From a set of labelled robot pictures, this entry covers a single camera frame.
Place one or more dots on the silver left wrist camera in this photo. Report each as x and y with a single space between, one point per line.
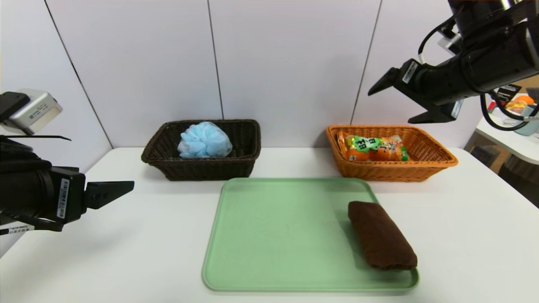
36 110

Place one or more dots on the black printed box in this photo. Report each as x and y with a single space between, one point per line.
509 90

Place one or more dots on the small orange object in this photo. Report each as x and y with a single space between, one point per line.
520 103

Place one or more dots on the mint green cup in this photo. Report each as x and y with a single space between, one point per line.
531 126

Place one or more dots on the dark brown wicker basket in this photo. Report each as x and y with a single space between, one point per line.
202 168

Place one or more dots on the brown towel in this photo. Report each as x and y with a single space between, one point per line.
381 235

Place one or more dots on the brown box under table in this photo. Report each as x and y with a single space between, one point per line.
484 155

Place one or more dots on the orange wicker basket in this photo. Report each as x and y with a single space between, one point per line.
421 168

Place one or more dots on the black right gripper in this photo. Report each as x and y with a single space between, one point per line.
414 82

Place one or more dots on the orange snack bag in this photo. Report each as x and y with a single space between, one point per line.
379 151

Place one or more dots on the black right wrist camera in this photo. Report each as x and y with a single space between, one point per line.
449 44

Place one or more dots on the light blue bath loofah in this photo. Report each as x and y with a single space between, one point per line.
204 141

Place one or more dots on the light green plastic tray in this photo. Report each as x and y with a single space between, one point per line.
273 235

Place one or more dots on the white side table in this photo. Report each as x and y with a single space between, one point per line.
509 145

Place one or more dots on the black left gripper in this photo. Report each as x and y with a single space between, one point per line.
67 198

